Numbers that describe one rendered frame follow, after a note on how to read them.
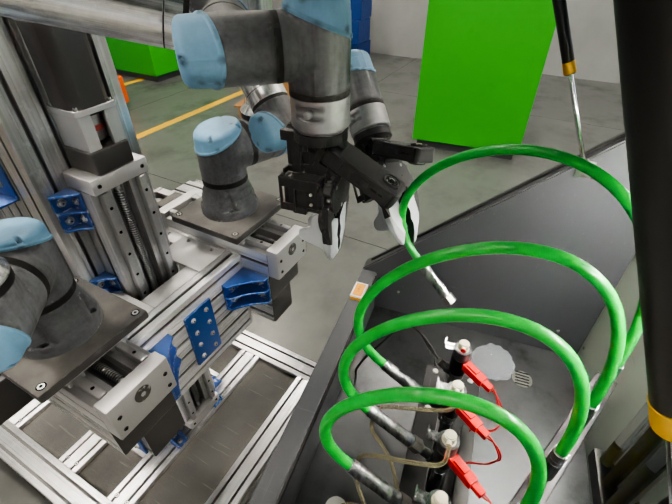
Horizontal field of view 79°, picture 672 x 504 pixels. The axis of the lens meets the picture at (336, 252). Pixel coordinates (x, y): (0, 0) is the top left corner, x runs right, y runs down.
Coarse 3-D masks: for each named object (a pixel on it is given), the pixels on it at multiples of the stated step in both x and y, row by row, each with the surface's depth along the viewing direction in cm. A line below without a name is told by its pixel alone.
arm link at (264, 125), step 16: (240, 0) 77; (256, 96) 75; (272, 96) 74; (288, 96) 77; (256, 112) 75; (272, 112) 74; (288, 112) 75; (256, 128) 75; (272, 128) 73; (256, 144) 77; (272, 144) 74
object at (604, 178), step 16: (512, 144) 53; (448, 160) 60; (464, 160) 58; (560, 160) 49; (576, 160) 48; (592, 176) 48; (608, 176) 47; (624, 192) 46; (400, 208) 71; (624, 208) 47; (416, 256) 74; (640, 320) 52; (624, 352) 55
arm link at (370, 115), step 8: (368, 104) 72; (376, 104) 73; (352, 112) 74; (360, 112) 73; (368, 112) 72; (376, 112) 72; (384, 112) 74; (352, 120) 73; (360, 120) 73; (368, 120) 72; (376, 120) 72; (384, 120) 73; (352, 128) 74; (360, 128) 73; (368, 128) 73; (352, 136) 76
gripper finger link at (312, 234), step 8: (312, 216) 60; (312, 224) 60; (336, 224) 60; (304, 232) 62; (312, 232) 62; (320, 232) 61; (336, 232) 61; (304, 240) 63; (312, 240) 63; (320, 240) 62; (336, 240) 62; (328, 248) 61; (336, 248) 63; (328, 256) 64
